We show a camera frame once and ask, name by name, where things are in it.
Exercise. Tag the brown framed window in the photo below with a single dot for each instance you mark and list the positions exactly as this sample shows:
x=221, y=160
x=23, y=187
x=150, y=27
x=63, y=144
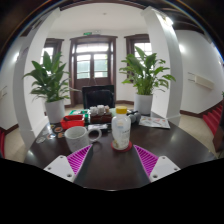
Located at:
x=141, y=45
x=48, y=46

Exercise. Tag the brown tray with white cups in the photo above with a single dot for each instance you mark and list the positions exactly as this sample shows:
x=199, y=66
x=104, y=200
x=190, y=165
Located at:
x=100, y=116

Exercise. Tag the red carpeted staircase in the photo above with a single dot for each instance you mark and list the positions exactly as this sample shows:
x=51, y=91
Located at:
x=213, y=118
x=2, y=143

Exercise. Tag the clear bottle with yellow cap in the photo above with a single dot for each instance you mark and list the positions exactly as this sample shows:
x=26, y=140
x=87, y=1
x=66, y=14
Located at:
x=121, y=130

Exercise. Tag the potted green plant white pot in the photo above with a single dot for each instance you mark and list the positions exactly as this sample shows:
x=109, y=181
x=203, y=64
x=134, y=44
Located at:
x=50, y=80
x=145, y=73

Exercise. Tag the green exit sign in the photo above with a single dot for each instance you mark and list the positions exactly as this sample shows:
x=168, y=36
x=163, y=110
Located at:
x=87, y=33

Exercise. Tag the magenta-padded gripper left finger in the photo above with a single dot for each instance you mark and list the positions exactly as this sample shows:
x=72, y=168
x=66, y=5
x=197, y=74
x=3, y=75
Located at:
x=60, y=168

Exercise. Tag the red plastic box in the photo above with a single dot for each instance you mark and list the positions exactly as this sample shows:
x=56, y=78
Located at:
x=71, y=122

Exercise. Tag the white speckled mug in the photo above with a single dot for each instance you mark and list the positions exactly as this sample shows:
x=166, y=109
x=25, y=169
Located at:
x=76, y=138

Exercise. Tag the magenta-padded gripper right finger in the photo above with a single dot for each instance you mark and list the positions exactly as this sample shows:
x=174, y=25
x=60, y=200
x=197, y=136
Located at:
x=163, y=168

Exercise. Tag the printed paper magazine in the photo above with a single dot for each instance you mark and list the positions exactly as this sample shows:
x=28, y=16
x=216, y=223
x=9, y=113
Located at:
x=155, y=122

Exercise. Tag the brown framed glass door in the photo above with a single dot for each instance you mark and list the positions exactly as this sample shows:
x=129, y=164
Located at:
x=91, y=63

